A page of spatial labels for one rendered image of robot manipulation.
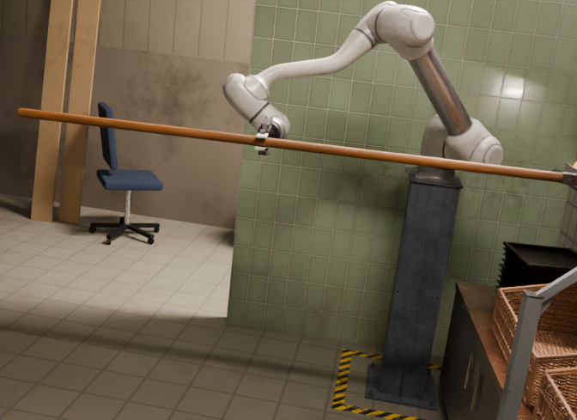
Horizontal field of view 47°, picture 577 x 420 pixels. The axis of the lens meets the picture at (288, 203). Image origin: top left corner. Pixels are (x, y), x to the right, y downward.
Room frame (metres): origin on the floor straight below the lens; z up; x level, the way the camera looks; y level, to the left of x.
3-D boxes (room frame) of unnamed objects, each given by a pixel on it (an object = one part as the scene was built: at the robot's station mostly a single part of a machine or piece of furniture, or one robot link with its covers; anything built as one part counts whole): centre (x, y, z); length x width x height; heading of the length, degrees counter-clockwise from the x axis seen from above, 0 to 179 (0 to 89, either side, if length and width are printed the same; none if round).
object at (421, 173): (2.80, -0.59, 1.03); 0.22 x 0.18 x 0.06; 82
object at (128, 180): (4.58, 1.16, 0.46); 0.54 x 0.51 x 0.92; 95
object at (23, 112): (2.04, 0.04, 1.19); 1.71 x 0.03 x 0.03; 85
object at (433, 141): (2.79, -0.62, 1.17); 0.18 x 0.16 x 0.22; 29
